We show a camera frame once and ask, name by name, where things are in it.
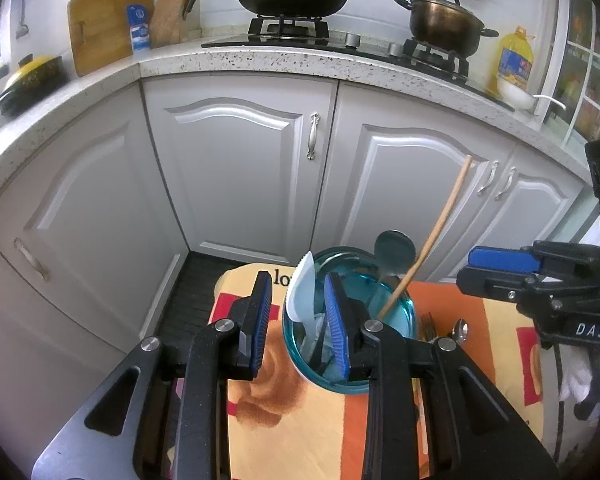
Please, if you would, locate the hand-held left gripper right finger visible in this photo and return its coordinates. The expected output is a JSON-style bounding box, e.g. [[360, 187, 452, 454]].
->
[[324, 271, 565, 480]]

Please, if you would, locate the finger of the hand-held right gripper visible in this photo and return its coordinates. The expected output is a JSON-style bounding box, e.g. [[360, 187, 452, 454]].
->
[[456, 266, 572, 314], [468, 240, 600, 282]]

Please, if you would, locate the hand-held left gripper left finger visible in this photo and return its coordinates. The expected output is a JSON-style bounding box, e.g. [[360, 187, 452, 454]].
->
[[30, 270, 274, 480]]

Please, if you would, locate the white plastic utensil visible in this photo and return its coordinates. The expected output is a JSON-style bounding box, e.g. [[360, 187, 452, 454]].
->
[[300, 310, 337, 378]]

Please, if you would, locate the blue glass jar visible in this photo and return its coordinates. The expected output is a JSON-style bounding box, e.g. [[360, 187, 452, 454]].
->
[[281, 245, 419, 394]]

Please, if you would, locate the brown wooden chopstick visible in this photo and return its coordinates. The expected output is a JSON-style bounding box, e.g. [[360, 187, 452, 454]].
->
[[377, 155, 474, 321]]

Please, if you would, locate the large steel spoon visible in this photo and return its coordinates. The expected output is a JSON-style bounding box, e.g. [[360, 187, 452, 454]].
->
[[374, 230, 417, 311]]

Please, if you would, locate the person's right hand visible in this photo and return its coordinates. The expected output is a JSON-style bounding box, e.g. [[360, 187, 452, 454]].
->
[[560, 348, 600, 425]]

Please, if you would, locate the small steel spoon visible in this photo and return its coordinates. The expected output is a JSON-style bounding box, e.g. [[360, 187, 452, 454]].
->
[[450, 318, 472, 345]]

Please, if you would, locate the grey cabinet door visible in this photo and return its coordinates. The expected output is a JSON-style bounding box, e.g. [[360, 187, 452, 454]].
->
[[324, 84, 517, 283], [141, 76, 340, 267], [0, 82, 191, 346], [482, 142, 600, 281], [0, 240, 141, 480]]

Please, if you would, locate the black floor mat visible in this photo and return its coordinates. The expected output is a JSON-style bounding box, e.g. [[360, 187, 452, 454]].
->
[[155, 251, 248, 341]]

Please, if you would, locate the steel fork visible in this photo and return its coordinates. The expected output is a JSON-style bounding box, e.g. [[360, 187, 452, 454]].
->
[[419, 311, 440, 346]]

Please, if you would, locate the orange yellow printed blanket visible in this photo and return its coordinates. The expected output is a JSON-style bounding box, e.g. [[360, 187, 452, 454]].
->
[[162, 261, 566, 480]]

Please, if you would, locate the white bowl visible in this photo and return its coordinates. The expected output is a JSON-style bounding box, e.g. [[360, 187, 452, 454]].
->
[[496, 75, 567, 114]]

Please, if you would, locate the white framed glass door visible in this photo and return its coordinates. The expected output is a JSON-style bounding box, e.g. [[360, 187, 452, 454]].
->
[[542, 0, 600, 148]]

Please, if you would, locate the yellow oil bottle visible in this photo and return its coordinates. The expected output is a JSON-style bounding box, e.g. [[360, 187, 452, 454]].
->
[[489, 26, 537, 98]]

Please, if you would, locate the brass cooking pot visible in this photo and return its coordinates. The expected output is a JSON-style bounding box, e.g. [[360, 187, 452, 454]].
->
[[393, 0, 501, 59]]

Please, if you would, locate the brass pot lid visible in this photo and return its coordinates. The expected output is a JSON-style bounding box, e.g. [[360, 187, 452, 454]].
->
[[410, 0, 484, 18]]

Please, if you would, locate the speckled stone countertop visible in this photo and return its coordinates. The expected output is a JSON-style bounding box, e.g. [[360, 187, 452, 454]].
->
[[0, 30, 600, 211]]

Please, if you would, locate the black gas hob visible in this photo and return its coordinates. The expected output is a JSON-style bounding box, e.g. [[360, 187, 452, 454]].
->
[[201, 15, 517, 112]]

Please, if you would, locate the wooden knife block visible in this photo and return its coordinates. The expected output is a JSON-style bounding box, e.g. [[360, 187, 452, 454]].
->
[[149, 0, 202, 49]]

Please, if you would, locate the blue white salt bag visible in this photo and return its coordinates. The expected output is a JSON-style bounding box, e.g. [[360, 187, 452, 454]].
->
[[126, 4, 153, 54]]

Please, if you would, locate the black wok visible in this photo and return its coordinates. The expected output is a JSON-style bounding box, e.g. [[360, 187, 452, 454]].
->
[[167, 0, 353, 19]]

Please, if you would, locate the wooden cutting board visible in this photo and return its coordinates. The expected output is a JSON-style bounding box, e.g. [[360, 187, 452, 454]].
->
[[67, 0, 156, 78]]

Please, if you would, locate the yellow lidded casserole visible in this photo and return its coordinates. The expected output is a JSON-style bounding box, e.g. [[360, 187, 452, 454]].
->
[[0, 55, 67, 117]]

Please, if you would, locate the steel peeler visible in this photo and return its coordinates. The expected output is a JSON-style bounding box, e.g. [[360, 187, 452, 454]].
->
[[14, 0, 32, 40]]

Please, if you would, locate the metal cabinet handle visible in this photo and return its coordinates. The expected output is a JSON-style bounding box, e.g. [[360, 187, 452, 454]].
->
[[13, 237, 51, 282], [494, 167, 517, 200], [306, 112, 321, 160], [477, 160, 501, 196]]

